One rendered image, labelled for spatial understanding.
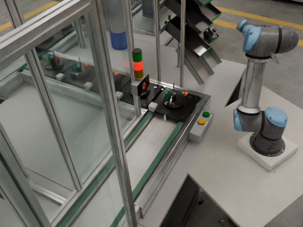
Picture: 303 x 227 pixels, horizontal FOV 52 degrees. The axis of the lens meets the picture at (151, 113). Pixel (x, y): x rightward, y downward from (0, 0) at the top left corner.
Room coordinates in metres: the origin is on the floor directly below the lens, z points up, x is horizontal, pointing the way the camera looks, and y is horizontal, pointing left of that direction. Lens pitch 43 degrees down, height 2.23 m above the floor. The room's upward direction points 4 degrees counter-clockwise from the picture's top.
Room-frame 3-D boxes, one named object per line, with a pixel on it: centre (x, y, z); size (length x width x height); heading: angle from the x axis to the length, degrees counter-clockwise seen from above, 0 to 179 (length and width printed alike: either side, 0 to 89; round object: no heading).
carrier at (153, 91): (1.59, 0.07, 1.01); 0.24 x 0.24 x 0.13; 59
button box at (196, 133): (1.27, -0.29, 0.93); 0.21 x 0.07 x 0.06; 149
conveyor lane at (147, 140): (1.21, 0.03, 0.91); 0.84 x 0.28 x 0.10; 149
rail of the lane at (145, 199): (1.14, -0.13, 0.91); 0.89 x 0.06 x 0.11; 149
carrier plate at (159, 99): (1.46, -0.15, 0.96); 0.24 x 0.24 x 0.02; 59
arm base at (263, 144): (1.12, -0.63, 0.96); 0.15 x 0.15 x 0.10
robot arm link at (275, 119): (1.12, -0.62, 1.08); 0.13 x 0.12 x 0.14; 79
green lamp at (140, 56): (1.36, 0.05, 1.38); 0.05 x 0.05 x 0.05
